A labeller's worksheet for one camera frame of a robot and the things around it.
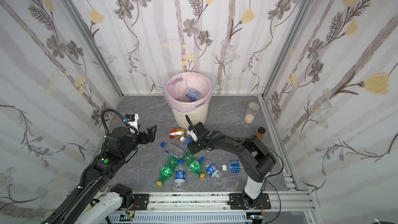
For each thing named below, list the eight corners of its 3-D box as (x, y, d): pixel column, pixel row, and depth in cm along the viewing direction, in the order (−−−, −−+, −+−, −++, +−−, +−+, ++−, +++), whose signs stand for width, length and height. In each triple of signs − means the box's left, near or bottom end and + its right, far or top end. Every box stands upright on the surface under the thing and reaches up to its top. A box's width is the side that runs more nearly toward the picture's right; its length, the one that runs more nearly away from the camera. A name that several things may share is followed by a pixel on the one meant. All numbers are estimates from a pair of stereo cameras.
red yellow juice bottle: (169, 140, 98) (168, 135, 93) (170, 132, 102) (169, 127, 97) (183, 140, 98) (183, 135, 93) (184, 132, 102) (183, 127, 97)
